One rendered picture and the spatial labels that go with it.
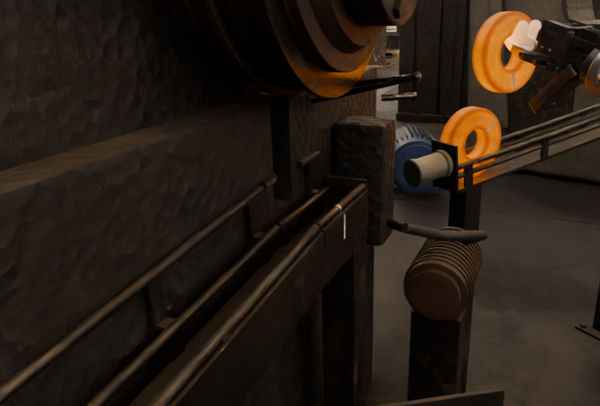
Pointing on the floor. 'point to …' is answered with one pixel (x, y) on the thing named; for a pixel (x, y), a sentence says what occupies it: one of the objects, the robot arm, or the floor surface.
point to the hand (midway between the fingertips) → (507, 42)
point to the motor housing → (439, 314)
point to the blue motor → (405, 147)
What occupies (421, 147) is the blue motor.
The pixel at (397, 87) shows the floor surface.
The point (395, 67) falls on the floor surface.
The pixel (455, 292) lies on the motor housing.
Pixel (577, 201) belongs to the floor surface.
